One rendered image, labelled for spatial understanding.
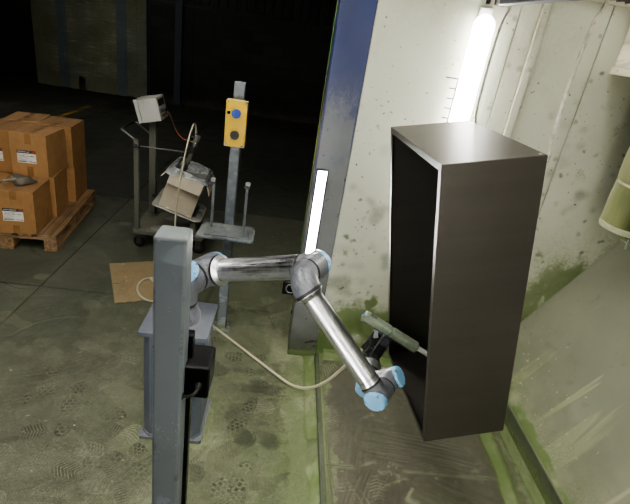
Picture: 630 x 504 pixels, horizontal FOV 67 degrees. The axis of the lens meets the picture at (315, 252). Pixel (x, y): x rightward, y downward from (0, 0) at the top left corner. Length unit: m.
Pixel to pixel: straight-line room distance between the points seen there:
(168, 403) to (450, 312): 1.17
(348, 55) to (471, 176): 1.20
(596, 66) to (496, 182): 1.45
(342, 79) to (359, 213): 0.74
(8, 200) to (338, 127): 2.79
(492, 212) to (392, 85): 1.16
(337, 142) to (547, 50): 1.15
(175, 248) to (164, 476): 0.48
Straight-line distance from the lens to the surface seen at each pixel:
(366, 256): 2.88
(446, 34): 2.68
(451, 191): 1.60
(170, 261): 0.74
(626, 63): 2.96
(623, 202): 2.82
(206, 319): 2.35
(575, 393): 2.92
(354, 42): 2.59
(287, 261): 2.03
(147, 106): 4.36
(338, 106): 2.61
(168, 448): 0.98
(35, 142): 4.62
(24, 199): 4.38
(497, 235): 1.73
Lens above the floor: 1.94
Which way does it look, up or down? 24 degrees down
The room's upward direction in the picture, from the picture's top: 9 degrees clockwise
